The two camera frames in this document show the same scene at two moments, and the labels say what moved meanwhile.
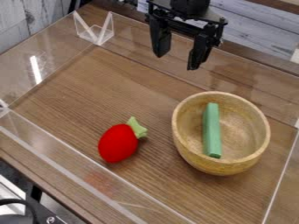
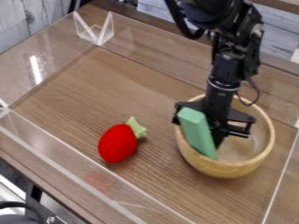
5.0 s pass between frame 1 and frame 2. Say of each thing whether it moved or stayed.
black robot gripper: moved
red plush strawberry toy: stayed
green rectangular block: moved
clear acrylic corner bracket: stayed
